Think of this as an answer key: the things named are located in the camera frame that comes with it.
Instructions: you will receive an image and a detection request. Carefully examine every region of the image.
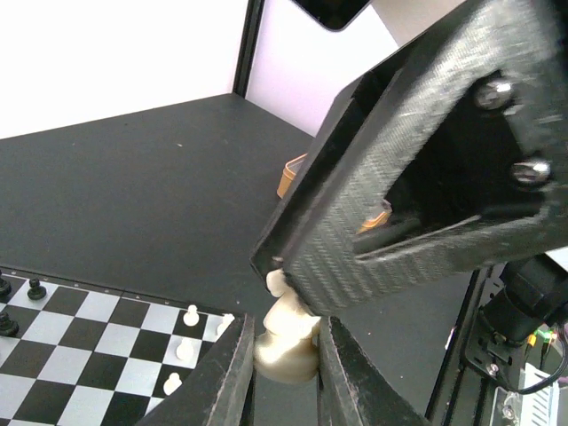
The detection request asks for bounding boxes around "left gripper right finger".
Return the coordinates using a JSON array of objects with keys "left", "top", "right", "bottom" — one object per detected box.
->
[{"left": 317, "top": 317, "right": 429, "bottom": 426}]

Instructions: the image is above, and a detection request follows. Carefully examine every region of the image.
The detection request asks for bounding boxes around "black mounting rail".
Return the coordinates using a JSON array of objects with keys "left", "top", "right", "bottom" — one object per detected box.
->
[{"left": 425, "top": 265, "right": 503, "bottom": 425}]

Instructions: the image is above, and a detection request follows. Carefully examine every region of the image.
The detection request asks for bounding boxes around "white knight piece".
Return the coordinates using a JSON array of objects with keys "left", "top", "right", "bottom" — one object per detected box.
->
[{"left": 254, "top": 269, "right": 320, "bottom": 384}]

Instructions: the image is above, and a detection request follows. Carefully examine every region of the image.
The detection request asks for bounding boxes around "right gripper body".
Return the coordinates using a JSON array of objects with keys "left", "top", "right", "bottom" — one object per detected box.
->
[{"left": 481, "top": 254, "right": 567, "bottom": 346}]

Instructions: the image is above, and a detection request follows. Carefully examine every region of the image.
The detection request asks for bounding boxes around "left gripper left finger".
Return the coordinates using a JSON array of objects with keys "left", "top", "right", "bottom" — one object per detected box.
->
[{"left": 138, "top": 314, "right": 256, "bottom": 425}]

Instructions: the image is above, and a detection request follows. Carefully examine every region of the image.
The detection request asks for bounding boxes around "black frame post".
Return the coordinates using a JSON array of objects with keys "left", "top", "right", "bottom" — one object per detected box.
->
[{"left": 233, "top": 0, "right": 264, "bottom": 98}]

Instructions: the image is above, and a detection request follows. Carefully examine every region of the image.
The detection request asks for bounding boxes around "black chess pieces row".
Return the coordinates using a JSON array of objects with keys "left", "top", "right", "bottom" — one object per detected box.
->
[{"left": 1, "top": 275, "right": 48, "bottom": 337}]

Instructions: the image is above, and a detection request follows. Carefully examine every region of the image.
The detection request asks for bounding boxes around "white chess piece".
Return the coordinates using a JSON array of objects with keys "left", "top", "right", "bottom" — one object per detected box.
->
[
  {"left": 176, "top": 337, "right": 194, "bottom": 361},
  {"left": 183, "top": 304, "right": 200, "bottom": 327}
]

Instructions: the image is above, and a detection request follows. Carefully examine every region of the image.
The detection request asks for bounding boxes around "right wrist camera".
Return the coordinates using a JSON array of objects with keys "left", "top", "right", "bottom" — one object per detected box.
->
[{"left": 294, "top": 0, "right": 372, "bottom": 32}]

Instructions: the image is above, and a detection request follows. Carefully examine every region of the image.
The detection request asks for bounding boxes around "white pawn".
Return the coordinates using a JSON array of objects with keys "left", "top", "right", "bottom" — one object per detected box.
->
[{"left": 162, "top": 373, "right": 182, "bottom": 396}]

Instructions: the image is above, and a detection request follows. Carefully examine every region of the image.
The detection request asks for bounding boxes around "gold metal tin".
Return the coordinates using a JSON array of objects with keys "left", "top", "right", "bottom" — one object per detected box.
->
[{"left": 275, "top": 153, "right": 394, "bottom": 236}]

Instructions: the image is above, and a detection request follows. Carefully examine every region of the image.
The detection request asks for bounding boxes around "white chess piece corner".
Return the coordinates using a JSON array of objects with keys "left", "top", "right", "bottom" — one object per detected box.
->
[{"left": 216, "top": 313, "right": 235, "bottom": 337}]

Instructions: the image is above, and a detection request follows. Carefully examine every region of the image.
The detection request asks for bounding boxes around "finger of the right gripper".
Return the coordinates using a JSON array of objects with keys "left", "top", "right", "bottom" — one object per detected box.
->
[{"left": 251, "top": 1, "right": 567, "bottom": 315}]

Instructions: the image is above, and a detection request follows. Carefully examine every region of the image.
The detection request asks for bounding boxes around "black white chessboard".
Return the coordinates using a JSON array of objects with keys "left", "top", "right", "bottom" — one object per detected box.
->
[{"left": 1, "top": 270, "right": 224, "bottom": 425}]

